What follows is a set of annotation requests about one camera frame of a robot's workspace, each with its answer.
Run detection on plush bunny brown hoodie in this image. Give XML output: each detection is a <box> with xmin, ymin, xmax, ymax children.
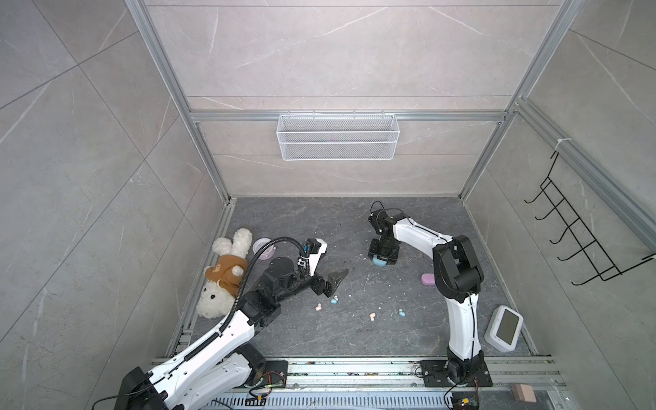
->
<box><xmin>196</xmin><ymin>228</ymin><xmax>253</xmax><ymax>319</ymax></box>

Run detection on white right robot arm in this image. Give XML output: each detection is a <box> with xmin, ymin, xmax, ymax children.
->
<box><xmin>368</xmin><ymin>208</ymin><xmax>484</xmax><ymax>385</ymax></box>

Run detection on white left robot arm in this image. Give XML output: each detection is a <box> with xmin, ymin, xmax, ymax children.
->
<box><xmin>114</xmin><ymin>257</ymin><xmax>349</xmax><ymax>409</ymax></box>

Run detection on pink alarm clock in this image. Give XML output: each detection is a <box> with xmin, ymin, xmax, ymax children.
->
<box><xmin>252</xmin><ymin>237</ymin><xmax>277</xmax><ymax>261</ymax></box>

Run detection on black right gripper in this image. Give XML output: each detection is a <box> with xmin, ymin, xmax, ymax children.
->
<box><xmin>367</xmin><ymin>238</ymin><xmax>398</xmax><ymax>265</ymax></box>

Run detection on teal earbud charging case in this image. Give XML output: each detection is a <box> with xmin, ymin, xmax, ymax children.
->
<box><xmin>372</xmin><ymin>256</ymin><xmax>388</xmax><ymax>267</ymax></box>

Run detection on white digital timer device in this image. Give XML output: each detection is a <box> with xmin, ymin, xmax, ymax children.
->
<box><xmin>484</xmin><ymin>306</ymin><xmax>524</xmax><ymax>353</ymax></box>

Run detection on slotted cable duct rail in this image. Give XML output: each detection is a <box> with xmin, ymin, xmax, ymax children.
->
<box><xmin>205</xmin><ymin>356</ymin><xmax>577</xmax><ymax>409</ymax></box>

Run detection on black wall hook rack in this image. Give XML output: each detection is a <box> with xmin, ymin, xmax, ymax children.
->
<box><xmin>524</xmin><ymin>151</ymin><xmax>655</xmax><ymax>286</ymax></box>

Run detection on white wire mesh basket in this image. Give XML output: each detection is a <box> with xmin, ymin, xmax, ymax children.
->
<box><xmin>276</xmin><ymin>113</ymin><xmax>401</xmax><ymax>161</ymax></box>

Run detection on pink earbud charging case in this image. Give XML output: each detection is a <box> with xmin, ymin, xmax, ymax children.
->
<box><xmin>420</xmin><ymin>273</ymin><xmax>436</xmax><ymax>287</ymax></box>

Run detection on pink block beside rail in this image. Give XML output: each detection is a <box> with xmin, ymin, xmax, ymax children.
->
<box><xmin>511</xmin><ymin>384</ymin><xmax>537</xmax><ymax>403</ymax></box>

